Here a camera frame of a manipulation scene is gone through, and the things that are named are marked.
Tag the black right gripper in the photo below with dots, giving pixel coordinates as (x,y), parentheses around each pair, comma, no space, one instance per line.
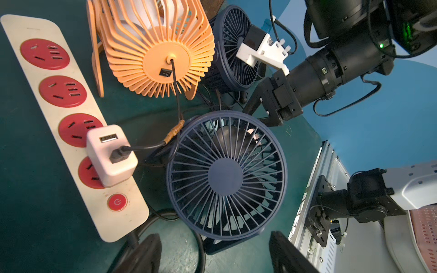
(277,97)

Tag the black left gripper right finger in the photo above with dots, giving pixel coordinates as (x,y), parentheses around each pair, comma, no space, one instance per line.
(286,258)

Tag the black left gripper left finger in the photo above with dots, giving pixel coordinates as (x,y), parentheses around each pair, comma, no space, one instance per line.
(145,258)

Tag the white red power strip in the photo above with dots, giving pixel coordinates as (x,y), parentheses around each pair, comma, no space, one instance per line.
(71,111)

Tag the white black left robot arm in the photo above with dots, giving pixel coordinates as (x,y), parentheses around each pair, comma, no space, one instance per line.
(370,196)

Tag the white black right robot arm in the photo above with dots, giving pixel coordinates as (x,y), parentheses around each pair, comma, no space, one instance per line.
(351,39)

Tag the navy desk fan upright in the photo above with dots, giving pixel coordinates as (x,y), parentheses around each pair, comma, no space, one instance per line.
(227,73)

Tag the navy desk fan front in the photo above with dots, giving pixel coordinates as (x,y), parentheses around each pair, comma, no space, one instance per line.
(228,178)

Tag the orange desk fan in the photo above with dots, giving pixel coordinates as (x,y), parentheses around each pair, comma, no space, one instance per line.
(153,48)

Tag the aluminium frame rail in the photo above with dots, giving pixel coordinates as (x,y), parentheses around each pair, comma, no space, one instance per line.
(328,164)

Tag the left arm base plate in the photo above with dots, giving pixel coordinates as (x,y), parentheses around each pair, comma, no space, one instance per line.
(326,207)

